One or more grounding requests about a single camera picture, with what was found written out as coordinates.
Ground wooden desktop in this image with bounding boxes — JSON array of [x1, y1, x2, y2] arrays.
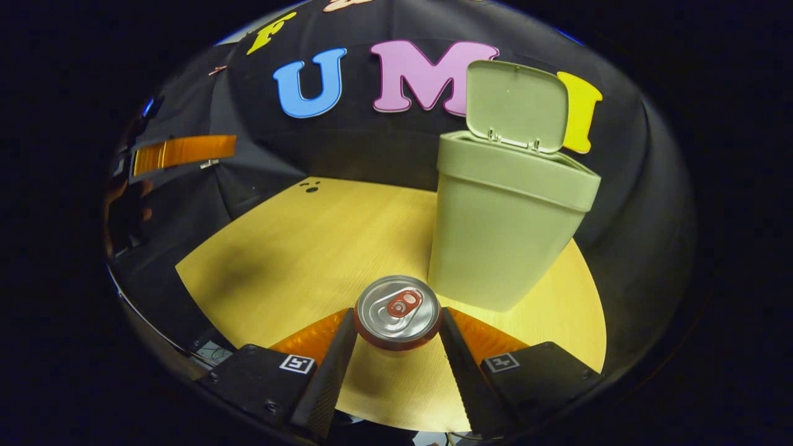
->
[[175, 177, 608, 433]]

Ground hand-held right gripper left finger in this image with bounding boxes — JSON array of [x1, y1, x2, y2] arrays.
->
[[198, 308, 359, 440]]

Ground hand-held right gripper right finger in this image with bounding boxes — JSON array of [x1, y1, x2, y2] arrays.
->
[[439, 307, 603, 437]]

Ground pale green desktop garbage bin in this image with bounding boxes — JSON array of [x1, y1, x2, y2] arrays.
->
[[427, 59, 602, 313]]

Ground black backdrop cloth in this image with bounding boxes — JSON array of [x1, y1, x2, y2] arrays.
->
[[105, 0, 694, 385]]

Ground red pop can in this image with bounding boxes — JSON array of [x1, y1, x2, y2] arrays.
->
[[353, 275, 443, 352]]

